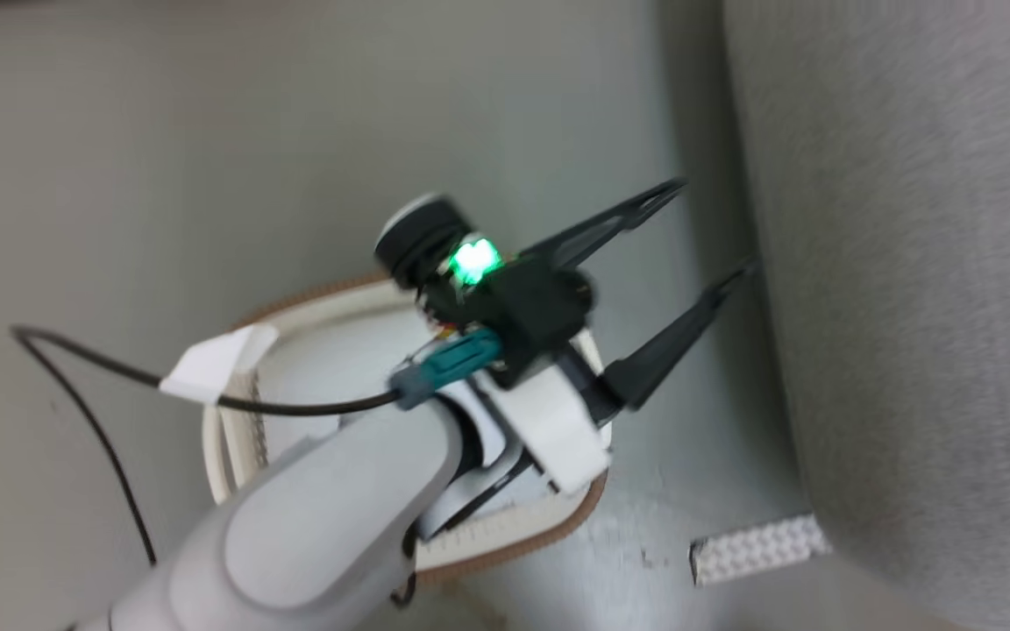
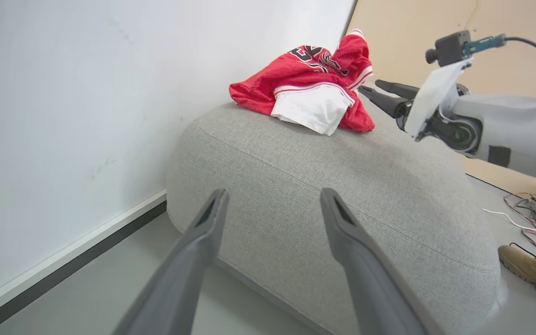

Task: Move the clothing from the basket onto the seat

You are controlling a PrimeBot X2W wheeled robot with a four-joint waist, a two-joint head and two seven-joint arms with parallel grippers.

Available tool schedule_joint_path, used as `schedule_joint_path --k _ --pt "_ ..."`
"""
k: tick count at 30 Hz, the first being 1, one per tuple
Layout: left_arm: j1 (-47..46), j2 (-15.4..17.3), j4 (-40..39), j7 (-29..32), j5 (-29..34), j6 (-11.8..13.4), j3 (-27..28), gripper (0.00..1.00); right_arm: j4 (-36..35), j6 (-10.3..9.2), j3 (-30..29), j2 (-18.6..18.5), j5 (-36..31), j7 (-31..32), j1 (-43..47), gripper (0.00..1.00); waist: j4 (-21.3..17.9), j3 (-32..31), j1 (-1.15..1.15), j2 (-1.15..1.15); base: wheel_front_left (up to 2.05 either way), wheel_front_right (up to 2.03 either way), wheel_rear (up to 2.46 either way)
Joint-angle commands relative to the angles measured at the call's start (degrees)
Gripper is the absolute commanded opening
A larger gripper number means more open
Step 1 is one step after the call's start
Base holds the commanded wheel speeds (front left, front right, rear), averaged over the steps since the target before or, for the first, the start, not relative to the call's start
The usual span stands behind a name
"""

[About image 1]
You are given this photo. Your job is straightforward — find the white perforated strip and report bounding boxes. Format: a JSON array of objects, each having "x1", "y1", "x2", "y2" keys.
[{"x1": 688, "y1": 514, "x2": 833, "y2": 587}]

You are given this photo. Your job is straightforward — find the thin black cable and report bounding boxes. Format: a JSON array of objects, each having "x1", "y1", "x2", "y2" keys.
[{"x1": 11, "y1": 323, "x2": 402, "y2": 569}]

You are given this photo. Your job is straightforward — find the cream perforated laundry basket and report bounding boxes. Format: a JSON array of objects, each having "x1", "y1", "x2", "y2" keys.
[{"x1": 201, "y1": 273, "x2": 615, "y2": 588}]

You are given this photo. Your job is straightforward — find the white tape label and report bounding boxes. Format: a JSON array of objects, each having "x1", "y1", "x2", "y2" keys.
[{"x1": 158, "y1": 322, "x2": 281, "y2": 407}]

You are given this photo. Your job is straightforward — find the teal cable connector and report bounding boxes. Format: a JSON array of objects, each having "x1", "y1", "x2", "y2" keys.
[{"x1": 388, "y1": 327, "x2": 506, "y2": 413}]

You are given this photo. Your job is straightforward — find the grey fabric sofa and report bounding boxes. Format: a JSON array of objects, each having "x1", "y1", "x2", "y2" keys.
[{"x1": 721, "y1": 0, "x2": 1010, "y2": 631}]

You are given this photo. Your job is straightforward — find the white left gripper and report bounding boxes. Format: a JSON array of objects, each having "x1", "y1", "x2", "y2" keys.
[{"x1": 468, "y1": 177, "x2": 758, "y2": 497}]

